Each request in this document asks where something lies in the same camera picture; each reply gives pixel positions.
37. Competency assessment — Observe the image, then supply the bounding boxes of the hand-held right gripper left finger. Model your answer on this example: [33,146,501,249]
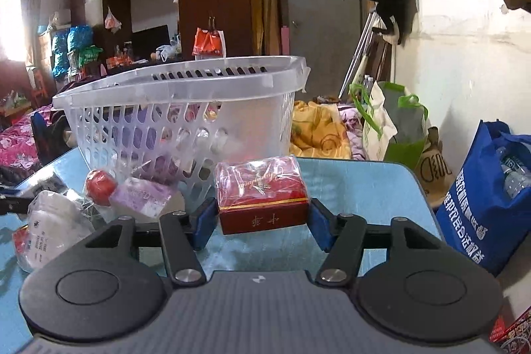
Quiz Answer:
[85,198,219,288]

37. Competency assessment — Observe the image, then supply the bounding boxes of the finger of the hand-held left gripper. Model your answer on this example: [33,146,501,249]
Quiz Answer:
[0,192,31,214]

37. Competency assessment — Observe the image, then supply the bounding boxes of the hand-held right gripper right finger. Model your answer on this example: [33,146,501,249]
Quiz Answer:
[309,197,449,289]

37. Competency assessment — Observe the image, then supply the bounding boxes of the red gift box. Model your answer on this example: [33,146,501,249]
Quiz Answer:
[213,155,310,236]

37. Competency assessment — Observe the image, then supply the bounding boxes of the white plastic basket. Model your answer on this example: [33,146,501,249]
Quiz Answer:
[52,56,312,214]

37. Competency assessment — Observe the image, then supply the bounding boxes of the white mask in clear bag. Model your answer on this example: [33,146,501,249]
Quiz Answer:
[27,190,97,272]

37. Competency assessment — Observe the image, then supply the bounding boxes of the pink floral bedding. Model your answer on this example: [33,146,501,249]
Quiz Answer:
[0,108,55,181]

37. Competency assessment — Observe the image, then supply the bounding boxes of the purple white tissue pack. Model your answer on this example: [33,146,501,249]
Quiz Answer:
[108,177,176,221]

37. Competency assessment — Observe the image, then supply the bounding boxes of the red tomato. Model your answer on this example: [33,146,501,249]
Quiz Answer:
[85,169,118,207]

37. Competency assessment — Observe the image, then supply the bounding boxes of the yellow cloth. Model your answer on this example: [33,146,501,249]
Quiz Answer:
[289,100,354,161]

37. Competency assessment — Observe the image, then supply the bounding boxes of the green white shopping bag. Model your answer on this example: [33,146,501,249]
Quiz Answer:
[348,80,433,173]

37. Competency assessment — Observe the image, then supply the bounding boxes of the brown paper bag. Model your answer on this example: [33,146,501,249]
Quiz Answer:
[414,127,458,209]

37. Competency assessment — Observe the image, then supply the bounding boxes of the blue shopping bag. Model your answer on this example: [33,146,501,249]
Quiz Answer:
[435,119,531,277]

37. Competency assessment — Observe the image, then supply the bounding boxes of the blue plastic bags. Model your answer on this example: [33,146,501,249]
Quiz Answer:
[51,25,95,78]

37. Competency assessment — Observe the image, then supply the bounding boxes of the orange plastic bag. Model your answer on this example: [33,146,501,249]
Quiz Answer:
[191,27,227,60]

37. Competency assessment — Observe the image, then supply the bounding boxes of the metal crutches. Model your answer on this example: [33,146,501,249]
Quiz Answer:
[338,3,381,98]

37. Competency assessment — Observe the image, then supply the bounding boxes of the grey curtain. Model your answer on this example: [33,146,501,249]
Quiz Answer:
[20,0,44,65]

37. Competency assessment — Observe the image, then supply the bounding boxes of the black television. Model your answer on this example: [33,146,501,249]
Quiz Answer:
[131,25,171,59]

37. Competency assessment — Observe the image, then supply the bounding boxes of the grey door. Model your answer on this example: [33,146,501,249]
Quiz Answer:
[275,0,373,105]

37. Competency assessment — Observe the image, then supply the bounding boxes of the white hanging plastic bag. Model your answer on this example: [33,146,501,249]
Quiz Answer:
[103,6,123,35]

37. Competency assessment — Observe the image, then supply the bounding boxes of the wooden planks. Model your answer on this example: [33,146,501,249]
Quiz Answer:
[249,0,283,57]

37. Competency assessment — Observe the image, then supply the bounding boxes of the red patterned carpet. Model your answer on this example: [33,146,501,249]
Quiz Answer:
[489,308,531,354]

